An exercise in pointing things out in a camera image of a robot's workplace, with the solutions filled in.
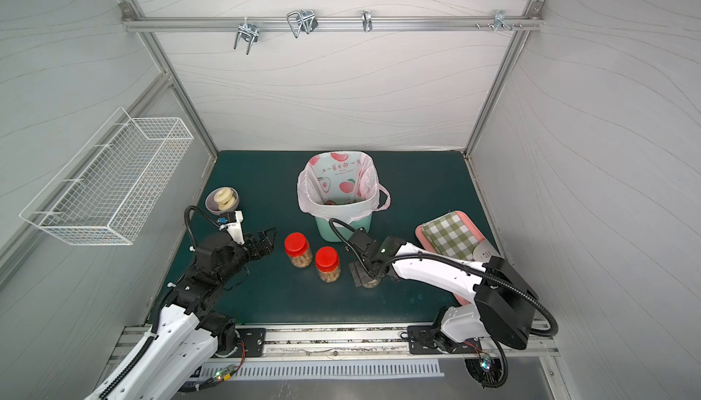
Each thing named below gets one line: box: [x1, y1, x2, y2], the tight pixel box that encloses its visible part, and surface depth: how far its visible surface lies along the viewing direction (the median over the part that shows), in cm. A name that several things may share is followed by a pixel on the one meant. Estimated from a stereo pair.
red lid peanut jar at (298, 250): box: [283, 231, 314, 269], surface depth 82 cm
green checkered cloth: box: [421, 210, 480, 262], surface depth 97 cm
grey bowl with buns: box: [204, 186, 240, 216], surface depth 100 cm
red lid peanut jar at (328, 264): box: [314, 245, 342, 284], surface depth 80 cm
